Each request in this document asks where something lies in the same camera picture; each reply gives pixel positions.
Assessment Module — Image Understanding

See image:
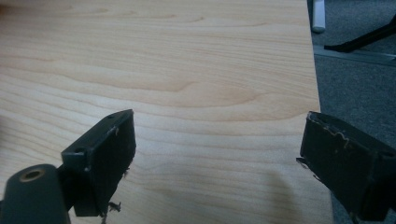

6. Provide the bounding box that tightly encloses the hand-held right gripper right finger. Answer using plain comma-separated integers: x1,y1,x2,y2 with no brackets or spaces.
296,110,396,222

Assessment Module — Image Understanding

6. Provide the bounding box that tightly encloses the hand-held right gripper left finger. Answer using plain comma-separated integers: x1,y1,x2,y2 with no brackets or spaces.
61,108,137,218

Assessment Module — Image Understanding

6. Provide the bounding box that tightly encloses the black stand leg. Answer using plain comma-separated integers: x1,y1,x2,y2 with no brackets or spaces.
323,14,396,53

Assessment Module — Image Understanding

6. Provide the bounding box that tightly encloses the white table leg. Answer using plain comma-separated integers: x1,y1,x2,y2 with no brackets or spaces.
311,0,327,34

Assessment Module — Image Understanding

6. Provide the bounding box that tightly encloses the grey metal floor rail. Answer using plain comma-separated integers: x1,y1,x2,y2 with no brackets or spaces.
313,44,396,67

